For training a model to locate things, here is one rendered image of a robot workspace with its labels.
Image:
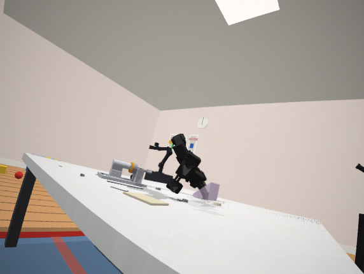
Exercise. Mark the beige square tile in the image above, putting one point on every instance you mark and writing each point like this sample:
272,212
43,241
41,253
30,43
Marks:
146,199

